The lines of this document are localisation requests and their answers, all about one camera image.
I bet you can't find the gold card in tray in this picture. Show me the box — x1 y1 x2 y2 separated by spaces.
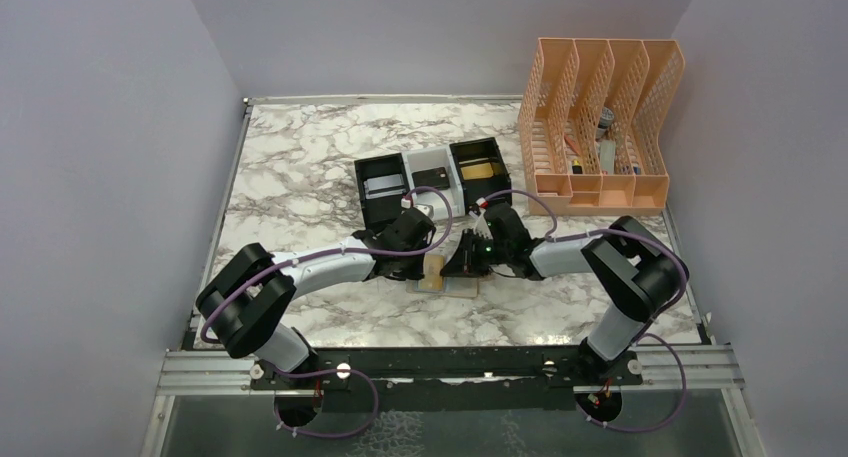
460 162 495 181

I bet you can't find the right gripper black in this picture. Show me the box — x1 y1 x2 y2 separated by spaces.
440 228 510 277

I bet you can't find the orange plastic desk organizer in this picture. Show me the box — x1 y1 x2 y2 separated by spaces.
518 38 685 216

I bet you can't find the black metal base rail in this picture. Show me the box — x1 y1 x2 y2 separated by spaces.
158 344 743 416

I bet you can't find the silver card in tray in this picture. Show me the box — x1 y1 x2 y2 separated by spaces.
363 174 406 200

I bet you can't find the black card in tray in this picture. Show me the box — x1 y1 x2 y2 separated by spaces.
412 167 451 190

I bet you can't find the black white card tray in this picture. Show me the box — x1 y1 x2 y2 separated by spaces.
354 138 512 232

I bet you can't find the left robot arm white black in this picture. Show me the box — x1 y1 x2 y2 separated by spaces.
195 208 436 388

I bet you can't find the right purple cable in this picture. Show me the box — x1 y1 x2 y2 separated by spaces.
473 188 690 435

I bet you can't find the grey tape roll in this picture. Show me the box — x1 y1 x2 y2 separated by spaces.
595 107 615 140

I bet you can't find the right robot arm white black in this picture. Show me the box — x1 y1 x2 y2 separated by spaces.
440 203 690 384

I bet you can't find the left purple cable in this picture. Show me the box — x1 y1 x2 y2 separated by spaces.
199 186 456 346

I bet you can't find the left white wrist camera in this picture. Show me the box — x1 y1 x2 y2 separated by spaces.
400 197 434 224

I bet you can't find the purple cable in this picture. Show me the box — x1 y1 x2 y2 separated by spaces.
473 188 690 435
199 186 456 346

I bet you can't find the gold card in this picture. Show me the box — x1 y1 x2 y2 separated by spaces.
460 162 495 181
419 254 445 292

